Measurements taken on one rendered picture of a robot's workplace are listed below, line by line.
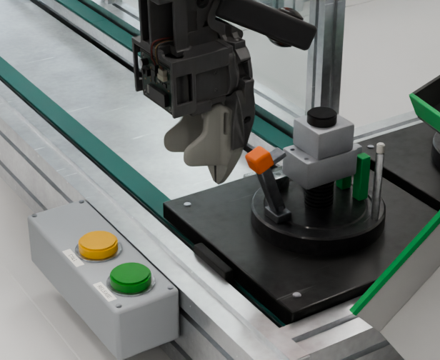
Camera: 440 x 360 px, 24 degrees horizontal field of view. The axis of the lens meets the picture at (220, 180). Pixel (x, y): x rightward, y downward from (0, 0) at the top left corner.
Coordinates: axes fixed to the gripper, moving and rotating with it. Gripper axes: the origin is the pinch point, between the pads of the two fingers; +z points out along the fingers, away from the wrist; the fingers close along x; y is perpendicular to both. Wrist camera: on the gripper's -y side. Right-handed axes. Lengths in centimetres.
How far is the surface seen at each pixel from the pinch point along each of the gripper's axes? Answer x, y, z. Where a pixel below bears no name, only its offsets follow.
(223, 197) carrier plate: -9.7, -5.8, 10.0
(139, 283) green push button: 0.0, 9.8, 9.6
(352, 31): -64, -68, 22
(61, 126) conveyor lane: -40.0, -0.3, 12.1
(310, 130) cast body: 0.3, -9.9, -1.2
